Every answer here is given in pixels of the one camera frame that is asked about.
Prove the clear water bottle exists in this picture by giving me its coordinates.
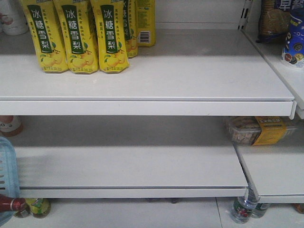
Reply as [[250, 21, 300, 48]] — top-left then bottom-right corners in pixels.
[[251, 203, 271, 219], [231, 188, 259, 224]]

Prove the light blue plastic basket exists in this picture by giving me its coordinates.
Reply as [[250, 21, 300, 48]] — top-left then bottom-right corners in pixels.
[[0, 136, 20, 220]]

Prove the white store shelving unit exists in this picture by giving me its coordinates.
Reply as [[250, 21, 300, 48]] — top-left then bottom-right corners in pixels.
[[0, 0, 304, 228]]

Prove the red coca-cola can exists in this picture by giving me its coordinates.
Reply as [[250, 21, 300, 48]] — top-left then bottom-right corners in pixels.
[[0, 194, 27, 212]]

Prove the blue white cookie cup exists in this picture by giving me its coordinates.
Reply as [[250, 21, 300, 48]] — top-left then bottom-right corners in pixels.
[[281, 8, 304, 71]]

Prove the brown biscuit pack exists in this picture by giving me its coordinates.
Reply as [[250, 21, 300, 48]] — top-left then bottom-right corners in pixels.
[[258, 0, 293, 43]]

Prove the white peach drink bottle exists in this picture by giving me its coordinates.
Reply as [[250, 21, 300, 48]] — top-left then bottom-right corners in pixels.
[[0, 0, 29, 36]]

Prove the clear cookie box yellow label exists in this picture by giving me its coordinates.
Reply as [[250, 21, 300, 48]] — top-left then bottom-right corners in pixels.
[[224, 116, 300, 145]]

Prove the orange C100 juice bottle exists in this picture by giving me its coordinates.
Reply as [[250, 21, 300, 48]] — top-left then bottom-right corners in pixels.
[[0, 115, 23, 137]]

